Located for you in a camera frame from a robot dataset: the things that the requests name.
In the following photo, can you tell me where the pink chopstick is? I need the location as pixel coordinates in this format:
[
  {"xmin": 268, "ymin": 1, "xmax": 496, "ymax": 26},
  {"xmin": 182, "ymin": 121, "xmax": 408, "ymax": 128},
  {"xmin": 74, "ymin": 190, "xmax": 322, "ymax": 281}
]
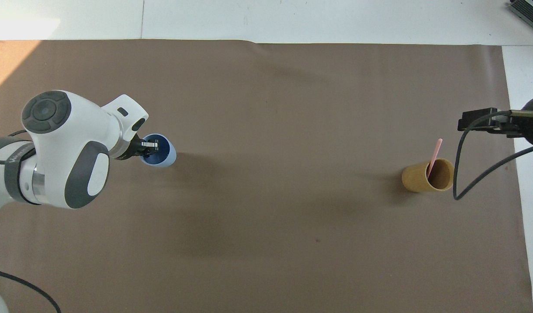
[{"xmin": 426, "ymin": 138, "xmax": 443, "ymax": 179}]

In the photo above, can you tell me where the bamboo cup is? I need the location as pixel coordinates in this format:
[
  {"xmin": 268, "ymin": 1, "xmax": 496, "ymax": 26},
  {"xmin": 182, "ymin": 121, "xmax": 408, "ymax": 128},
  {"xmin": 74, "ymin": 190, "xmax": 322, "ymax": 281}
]
[{"xmin": 401, "ymin": 158, "xmax": 455, "ymax": 193}]

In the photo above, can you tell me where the black stand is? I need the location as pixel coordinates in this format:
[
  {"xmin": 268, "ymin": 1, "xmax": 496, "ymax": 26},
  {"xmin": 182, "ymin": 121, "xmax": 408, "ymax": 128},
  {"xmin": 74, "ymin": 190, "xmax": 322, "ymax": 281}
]
[{"xmin": 509, "ymin": 0, "xmax": 533, "ymax": 38}]

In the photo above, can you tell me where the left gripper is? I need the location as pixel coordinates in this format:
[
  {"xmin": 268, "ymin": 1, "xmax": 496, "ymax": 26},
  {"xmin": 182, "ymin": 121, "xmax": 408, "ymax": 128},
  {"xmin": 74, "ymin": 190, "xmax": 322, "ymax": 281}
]
[{"xmin": 115, "ymin": 136, "xmax": 147, "ymax": 161}]

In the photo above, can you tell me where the blue cup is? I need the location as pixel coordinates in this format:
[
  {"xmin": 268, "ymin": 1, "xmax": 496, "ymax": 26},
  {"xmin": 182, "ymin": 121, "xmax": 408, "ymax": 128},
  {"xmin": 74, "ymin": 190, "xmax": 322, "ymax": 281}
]
[{"xmin": 139, "ymin": 133, "xmax": 177, "ymax": 168}]

